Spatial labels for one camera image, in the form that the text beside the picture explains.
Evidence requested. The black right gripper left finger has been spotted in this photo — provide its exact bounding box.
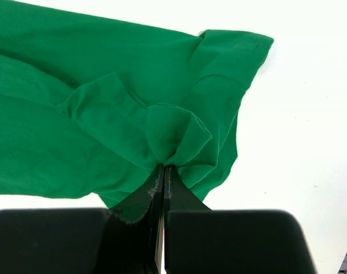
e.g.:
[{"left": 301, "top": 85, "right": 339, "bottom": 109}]
[{"left": 0, "top": 165, "right": 164, "bottom": 273}]

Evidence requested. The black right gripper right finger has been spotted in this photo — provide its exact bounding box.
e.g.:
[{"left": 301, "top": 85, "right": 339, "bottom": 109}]
[{"left": 164, "top": 166, "right": 316, "bottom": 273}]

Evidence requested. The green t shirt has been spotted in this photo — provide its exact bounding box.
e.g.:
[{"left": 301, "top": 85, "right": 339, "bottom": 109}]
[{"left": 0, "top": 1, "right": 274, "bottom": 207}]

